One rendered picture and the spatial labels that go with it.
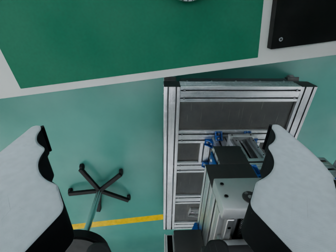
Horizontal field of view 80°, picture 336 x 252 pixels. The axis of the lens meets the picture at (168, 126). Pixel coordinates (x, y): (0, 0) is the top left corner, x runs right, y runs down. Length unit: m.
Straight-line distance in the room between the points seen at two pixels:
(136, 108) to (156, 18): 0.96
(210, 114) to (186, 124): 0.16
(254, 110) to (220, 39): 0.82
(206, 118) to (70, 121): 0.94
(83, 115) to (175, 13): 1.13
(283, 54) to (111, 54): 0.43
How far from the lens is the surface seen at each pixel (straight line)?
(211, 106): 1.20
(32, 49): 0.60
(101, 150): 1.64
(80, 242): 1.47
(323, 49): 0.66
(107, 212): 2.16
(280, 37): 0.57
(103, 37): 0.53
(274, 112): 1.36
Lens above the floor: 1.26
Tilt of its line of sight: 60 degrees down
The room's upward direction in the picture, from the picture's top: 176 degrees clockwise
